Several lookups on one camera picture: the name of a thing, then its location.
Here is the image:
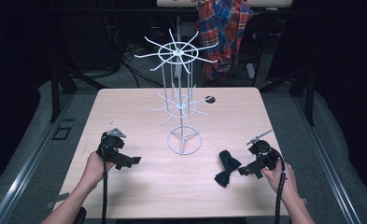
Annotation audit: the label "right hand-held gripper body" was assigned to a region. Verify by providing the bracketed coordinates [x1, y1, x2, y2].
[246, 129, 280, 172]

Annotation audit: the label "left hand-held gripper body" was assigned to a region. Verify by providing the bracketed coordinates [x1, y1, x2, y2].
[95, 127, 127, 163]

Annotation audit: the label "black bow tie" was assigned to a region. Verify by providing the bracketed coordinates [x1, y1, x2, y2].
[214, 149, 243, 189]

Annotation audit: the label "person's right hand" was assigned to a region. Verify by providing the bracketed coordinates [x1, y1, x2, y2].
[261, 158, 297, 202]

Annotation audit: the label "person's left hand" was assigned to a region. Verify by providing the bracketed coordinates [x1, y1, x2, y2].
[80, 151, 116, 191]

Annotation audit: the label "black metal stand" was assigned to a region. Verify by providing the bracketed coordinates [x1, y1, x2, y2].
[259, 66, 317, 127]
[49, 59, 108, 123]

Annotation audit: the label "red blue plaid shirt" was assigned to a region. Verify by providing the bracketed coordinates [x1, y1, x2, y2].
[196, 0, 254, 88]

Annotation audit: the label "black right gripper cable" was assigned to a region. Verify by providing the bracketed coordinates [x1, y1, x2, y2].
[266, 146, 289, 224]

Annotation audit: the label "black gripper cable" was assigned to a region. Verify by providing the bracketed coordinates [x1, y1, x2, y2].
[266, 146, 289, 224]
[100, 132, 109, 224]

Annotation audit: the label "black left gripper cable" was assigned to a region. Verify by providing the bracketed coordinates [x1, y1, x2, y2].
[100, 132, 109, 224]

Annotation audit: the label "aluminium floor rail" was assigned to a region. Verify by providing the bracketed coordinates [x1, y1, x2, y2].
[0, 92, 77, 224]
[291, 91, 363, 224]

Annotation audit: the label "black floor cables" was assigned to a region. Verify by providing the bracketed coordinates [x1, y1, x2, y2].
[109, 36, 165, 90]

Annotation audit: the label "white wire display rack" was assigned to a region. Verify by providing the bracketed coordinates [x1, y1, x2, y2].
[134, 28, 219, 156]

